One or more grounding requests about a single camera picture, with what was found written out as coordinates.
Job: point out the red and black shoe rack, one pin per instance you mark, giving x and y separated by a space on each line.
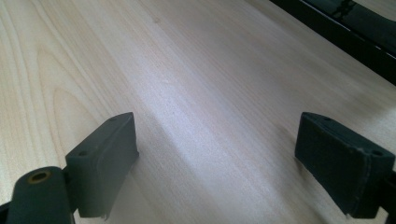
358 40

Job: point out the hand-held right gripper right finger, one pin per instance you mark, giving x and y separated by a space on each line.
342 168

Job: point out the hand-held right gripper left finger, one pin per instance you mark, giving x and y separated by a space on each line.
102 168

